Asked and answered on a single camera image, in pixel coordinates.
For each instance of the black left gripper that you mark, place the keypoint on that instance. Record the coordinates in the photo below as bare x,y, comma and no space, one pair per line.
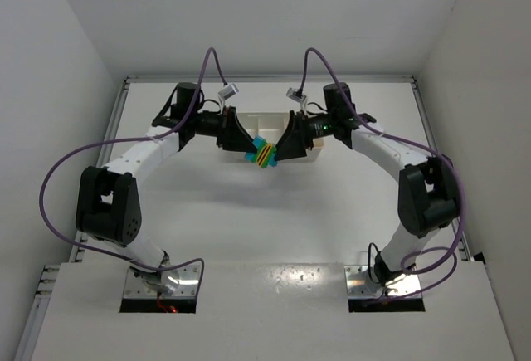
226,129

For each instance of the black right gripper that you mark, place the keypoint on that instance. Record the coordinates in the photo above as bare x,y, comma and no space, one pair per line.
304,130

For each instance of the bee lego stack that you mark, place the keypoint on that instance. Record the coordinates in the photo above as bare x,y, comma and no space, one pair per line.
265,153

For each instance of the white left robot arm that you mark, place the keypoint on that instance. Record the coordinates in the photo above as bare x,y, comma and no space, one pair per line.
108,207

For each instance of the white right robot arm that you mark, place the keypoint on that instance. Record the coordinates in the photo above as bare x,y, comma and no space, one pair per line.
428,198

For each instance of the white divided container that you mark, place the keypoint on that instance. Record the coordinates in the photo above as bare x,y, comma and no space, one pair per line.
270,126

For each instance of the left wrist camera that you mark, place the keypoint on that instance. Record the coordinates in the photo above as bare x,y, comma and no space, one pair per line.
227,91

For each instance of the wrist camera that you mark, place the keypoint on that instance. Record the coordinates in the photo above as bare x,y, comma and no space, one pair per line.
227,91
296,95

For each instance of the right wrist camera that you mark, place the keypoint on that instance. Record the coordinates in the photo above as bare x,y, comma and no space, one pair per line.
296,95

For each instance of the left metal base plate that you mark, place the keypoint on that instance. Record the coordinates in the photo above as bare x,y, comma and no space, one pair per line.
178,284

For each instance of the metal base plate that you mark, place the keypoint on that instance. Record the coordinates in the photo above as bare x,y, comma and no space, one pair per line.
361,287
178,284

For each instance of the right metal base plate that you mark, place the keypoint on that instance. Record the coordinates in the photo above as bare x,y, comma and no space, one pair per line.
361,287

